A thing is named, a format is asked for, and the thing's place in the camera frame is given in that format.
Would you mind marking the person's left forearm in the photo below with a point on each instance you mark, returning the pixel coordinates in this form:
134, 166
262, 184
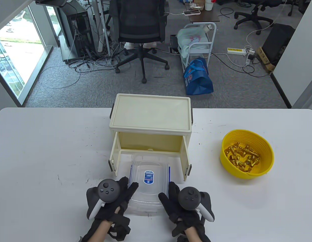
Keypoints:
100, 232

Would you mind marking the cream plastic cabinet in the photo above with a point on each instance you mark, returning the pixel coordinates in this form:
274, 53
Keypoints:
151, 113

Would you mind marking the pale green plastic bag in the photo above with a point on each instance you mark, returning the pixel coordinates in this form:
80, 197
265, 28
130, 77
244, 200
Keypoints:
188, 37

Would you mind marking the white yellow power strip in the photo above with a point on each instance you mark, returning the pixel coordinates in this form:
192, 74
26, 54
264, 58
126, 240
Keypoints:
235, 51

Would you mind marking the yellow ribbed bowl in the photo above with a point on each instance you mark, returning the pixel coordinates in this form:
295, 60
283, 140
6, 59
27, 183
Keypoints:
265, 161

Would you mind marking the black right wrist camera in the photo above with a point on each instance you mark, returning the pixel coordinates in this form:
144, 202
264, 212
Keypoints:
177, 229

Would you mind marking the black case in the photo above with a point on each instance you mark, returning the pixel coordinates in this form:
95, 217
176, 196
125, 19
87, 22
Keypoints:
278, 42

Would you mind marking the white metal pole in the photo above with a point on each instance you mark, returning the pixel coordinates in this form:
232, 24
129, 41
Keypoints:
100, 25

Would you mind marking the black computer tower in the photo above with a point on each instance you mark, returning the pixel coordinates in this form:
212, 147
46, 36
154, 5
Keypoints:
77, 27

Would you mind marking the large window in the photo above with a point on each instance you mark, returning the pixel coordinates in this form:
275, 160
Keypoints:
17, 50

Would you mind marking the white cup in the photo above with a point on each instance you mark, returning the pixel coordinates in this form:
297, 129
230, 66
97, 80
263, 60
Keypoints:
208, 5

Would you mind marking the brown side table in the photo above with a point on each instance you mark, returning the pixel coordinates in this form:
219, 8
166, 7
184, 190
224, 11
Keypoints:
209, 16

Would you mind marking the snack package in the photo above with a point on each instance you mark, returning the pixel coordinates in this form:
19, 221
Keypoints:
196, 5

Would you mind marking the person's right forearm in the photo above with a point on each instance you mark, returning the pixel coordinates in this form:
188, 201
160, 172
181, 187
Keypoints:
190, 235

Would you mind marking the person's right hand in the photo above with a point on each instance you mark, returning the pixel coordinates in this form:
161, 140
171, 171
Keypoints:
172, 206

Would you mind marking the cardboard box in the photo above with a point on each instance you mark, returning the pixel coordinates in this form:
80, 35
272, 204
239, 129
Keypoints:
265, 60

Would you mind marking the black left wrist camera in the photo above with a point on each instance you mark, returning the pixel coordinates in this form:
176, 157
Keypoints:
120, 227

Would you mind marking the clear plastic lid blue label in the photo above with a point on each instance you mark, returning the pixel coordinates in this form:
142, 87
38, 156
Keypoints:
148, 176

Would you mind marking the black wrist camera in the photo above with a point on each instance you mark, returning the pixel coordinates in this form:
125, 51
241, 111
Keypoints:
177, 229
120, 227

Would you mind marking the black white left hand controller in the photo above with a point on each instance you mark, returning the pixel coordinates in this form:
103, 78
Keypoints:
108, 190

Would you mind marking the pink white phone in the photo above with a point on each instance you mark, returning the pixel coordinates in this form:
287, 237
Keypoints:
192, 12

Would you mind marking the dark desk top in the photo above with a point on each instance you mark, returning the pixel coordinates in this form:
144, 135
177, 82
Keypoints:
51, 2

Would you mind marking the black white right hand controller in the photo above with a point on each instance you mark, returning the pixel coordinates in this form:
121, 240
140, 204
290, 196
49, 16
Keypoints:
188, 198

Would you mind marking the clear plastic box blue latches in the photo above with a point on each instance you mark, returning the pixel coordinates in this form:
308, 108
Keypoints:
146, 209

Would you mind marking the small black box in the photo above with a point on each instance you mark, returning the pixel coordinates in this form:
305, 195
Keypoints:
174, 44

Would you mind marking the white charger adapter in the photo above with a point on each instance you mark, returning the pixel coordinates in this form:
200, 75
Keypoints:
250, 58

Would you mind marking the person's left hand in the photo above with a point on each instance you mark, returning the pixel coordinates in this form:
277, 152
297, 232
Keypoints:
120, 204

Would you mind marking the blue shopping bag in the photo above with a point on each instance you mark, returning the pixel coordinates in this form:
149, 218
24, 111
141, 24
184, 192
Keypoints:
199, 80

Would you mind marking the black white hand controller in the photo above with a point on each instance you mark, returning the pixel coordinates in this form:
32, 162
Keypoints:
108, 190
188, 198

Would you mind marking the pile of gold chess pieces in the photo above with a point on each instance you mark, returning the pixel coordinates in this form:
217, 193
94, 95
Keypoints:
243, 157

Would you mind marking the white rolling cart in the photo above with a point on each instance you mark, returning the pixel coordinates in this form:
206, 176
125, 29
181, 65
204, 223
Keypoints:
199, 51

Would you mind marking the black mesh office chair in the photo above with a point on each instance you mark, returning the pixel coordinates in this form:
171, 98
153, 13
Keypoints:
138, 22

